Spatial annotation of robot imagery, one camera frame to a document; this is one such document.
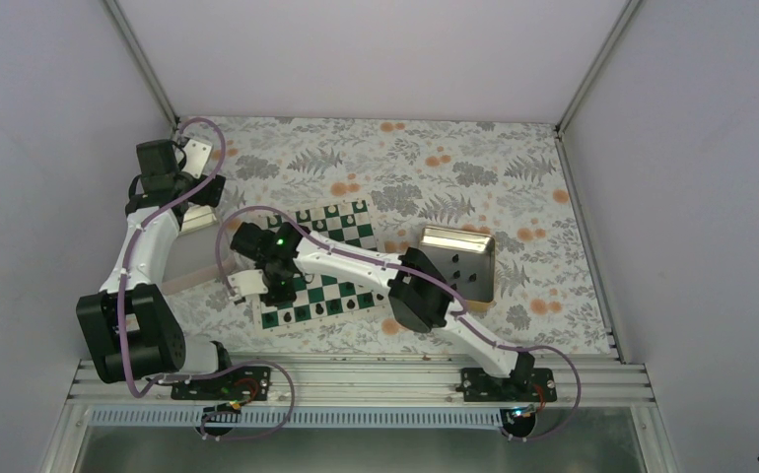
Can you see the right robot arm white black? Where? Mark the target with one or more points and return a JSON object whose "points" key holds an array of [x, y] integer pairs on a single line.
{"points": [[421, 299]]}

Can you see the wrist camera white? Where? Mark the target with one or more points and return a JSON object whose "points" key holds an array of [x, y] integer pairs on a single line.
{"points": [[247, 283], [196, 156]]}

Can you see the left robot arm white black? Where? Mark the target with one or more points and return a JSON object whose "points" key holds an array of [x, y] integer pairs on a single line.
{"points": [[128, 321]]}

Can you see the gold metal tray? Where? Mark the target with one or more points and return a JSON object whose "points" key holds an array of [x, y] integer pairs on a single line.
{"points": [[466, 259]]}

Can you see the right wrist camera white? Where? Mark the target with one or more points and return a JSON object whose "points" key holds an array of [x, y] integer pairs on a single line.
{"points": [[247, 283]]}

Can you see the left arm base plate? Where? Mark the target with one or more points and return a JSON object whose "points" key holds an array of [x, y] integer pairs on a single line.
{"points": [[243, 384]]}

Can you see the green white chess board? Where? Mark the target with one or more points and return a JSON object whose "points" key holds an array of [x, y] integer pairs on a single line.
{"points": [[314, 289]]}

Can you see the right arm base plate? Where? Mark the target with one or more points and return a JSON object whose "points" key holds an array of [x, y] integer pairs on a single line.
{"points": [[476, 386]]}

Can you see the floral patterned table mat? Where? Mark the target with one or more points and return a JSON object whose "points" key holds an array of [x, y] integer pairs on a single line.
{"points": [[500, 180]]}

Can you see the aluminium rail frame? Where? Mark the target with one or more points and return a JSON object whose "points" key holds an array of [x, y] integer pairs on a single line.
{"points": [[402, 413]]}

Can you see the aluminium corner post right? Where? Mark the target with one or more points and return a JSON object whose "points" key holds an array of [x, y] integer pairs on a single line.
{"points": [[626, 16]]}

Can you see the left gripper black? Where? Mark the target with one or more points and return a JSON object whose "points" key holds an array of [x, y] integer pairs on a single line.
{"points": [[203, 197]]}

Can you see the aluminium corner post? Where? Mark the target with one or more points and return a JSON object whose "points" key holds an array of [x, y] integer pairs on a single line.
{"points": [[141, 60], [626, 16]]}

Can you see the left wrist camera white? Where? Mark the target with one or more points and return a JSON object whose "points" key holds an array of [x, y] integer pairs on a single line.
{"points": [[196, 156]]}

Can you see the aluminium corner post left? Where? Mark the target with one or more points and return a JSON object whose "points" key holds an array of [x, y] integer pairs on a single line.
{"points": [[141, 60]]}

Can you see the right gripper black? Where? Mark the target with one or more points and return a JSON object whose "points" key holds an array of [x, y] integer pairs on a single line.
{"points": [[287, 296]]}

